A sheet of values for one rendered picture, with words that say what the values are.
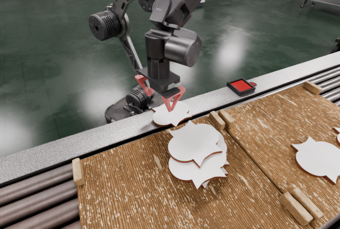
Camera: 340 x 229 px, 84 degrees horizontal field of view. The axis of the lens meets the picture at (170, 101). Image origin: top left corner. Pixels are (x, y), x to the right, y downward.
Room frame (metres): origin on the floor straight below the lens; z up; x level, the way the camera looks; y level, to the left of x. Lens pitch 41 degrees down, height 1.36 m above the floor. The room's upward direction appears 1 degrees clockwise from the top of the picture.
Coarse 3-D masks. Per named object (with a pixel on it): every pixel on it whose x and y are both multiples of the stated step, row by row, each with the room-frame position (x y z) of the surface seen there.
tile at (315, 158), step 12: (300, 144) 0.31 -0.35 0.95; (312, 144) 0.31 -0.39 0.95; (324, 144) 0.31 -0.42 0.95; (300, 156) 0.27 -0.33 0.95; (312, 156) 0.28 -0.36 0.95; (324, 156) 0.28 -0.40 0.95; (336, 156) 0.28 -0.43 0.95; (300, 168) 0.25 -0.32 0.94; (312, 168) 0.24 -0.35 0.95; (324, 168) 0.24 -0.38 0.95; (336, 168) 0.24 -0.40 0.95
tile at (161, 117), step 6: (180, 102) 0.50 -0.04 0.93; (156, 108) 0.47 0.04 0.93; (162, 108) 0.47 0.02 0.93; (174, 108) 0.47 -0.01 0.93; (180, 108) 0.47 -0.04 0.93; (186, 108) 0.47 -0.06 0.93; (156, 114) 0.44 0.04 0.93; (162, 114) 0.44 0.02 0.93; (168, 114) 0.44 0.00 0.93; (174, 114) 0.44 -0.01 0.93; (180, 114) 0.44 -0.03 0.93; (186, 114) 0.44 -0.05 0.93; (156, 120) 0.41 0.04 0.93; (162, 120) 0.41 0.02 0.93; (168, 120) 0.41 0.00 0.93; (174, 120) 0.41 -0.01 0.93; (180, 120) 0.41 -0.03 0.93; (162, 126) 0.39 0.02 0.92; (174, 126) 0.39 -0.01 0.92
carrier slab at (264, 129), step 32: (288, 96) 0.53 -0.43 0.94; (320, 96) 0.53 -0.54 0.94; (224, 128) 0.38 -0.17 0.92; (256, 128) 0.37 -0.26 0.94; (288, 128) 0.38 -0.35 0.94; (320, 128) 0.38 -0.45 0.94; (256, 160) 0.27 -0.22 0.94; (288, 160) 0.27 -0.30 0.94; (288, 192) 0.19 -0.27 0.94; (320, 192) 0.19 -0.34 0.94; (320, 224) 0.13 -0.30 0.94
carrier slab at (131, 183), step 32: (96, 160) 0.26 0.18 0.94; (128, 160) 0.26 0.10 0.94; (160, 160) 0.26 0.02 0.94; (96, 192) 0.18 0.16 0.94; (128, 192) 0.18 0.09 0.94; (160, 192) 0.18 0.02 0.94; (192, 192) 0.18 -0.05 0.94; (224, 192) 0.19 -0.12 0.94; (256, 192) 0.19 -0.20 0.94; (96, 224) 0.12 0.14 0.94; (128, 224) 0.12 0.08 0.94; (160, 224) 0.12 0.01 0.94; (192, 224) 0.12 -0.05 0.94; (224, 224) 0.12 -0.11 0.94; (256, 224) 0.12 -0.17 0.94; (288, 224) 0.12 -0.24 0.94
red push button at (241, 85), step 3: (237, 81) 0.63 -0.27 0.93; (240, 81) 0.63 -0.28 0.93; (243, 81) 0.63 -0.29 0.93; (234, 84) 0.61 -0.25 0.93; (237, 84) 0.61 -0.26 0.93; (240, 84) 0.61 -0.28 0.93; (243, 84) 0.61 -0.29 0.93; (246, 84) 0.61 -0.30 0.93; (237, 87) 0.59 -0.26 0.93; (240, 87) 0.59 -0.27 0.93; (243, 87) 0.59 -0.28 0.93; (246, 87) 0.59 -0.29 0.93; (249, 87) 0.59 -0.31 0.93; (240, 90) 0.57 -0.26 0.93
